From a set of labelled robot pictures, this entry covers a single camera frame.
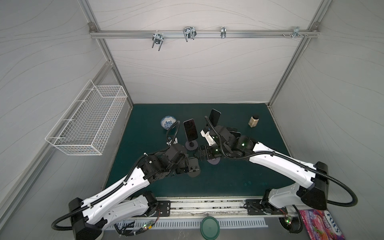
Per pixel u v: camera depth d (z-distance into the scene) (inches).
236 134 35.9
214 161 35.5
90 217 15.1
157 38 31.3
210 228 23.9
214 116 41.5
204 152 24.2
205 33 30.6
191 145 38.5
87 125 27.1
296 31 30.1
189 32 30.1
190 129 34.8
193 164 32.6
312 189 15.8
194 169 32.2
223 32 30.8
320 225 26.5
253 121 40.0
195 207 29.6
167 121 42.3
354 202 15.2
